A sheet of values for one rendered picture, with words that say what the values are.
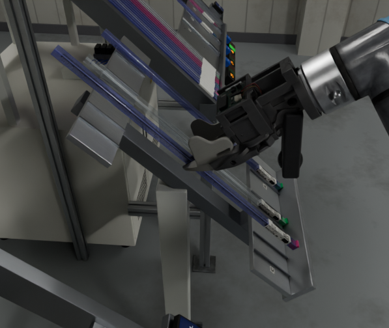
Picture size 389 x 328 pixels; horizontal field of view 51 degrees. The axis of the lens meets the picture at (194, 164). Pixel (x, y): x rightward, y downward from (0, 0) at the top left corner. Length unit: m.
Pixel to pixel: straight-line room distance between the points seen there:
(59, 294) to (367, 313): 1.31
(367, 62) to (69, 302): 0.46
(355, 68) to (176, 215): 0.46
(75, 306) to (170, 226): 0.34
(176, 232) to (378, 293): 1.07
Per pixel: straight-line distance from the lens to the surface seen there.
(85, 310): 0.57
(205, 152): 0.58
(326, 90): 0.52
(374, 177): 2.26
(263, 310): 1.60
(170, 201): 0.79
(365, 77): 0.52
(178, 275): 0.97
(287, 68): 0.53
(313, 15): 3.33
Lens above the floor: 1.35
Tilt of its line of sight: 39 degrees down
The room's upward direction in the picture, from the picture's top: straight up
